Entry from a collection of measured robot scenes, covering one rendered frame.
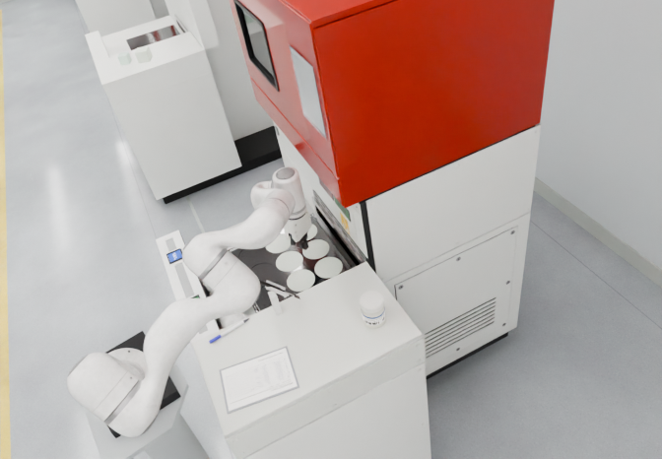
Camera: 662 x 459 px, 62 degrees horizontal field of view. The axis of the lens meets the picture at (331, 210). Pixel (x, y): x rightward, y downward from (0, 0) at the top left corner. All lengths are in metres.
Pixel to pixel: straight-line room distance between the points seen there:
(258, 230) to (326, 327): 0.46
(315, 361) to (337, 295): 0.25
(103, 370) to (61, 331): 2.09
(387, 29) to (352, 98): 0.19
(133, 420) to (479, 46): 1.32
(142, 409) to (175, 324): 0.21
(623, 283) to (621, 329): 0.29
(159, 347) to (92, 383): 0.17
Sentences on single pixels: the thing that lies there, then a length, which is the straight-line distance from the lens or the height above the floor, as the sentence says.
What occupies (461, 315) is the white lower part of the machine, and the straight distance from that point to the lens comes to 2.45.
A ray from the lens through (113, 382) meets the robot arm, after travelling 1.46.
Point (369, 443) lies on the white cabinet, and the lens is 2.03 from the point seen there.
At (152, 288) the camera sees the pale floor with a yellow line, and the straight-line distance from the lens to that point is 3.47.
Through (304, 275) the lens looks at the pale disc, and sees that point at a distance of 1.97.
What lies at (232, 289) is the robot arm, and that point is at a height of 1.32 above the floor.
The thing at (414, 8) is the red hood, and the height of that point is 1.76.
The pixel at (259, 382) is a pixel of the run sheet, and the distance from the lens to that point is 1.67.
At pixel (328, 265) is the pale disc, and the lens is 1.98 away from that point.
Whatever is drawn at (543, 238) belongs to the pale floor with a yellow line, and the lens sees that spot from 3.33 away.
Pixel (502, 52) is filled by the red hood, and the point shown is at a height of 1.54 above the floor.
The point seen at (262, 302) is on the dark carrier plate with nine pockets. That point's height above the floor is 0.90.
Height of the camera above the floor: 2.34
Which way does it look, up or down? 41 degrees down
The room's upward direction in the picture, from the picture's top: 11 degrees counter-clockwise
